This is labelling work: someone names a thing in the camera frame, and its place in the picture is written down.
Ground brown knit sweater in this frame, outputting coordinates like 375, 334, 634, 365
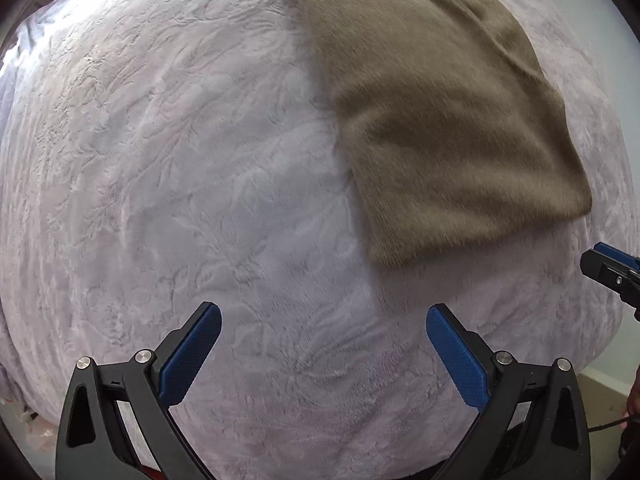
297, 0, 592, 266

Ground black cable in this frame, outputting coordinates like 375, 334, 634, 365
587, 416, 633, 434

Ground lavender embossed bed blanket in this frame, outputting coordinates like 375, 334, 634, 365
1, 0, 639, 479

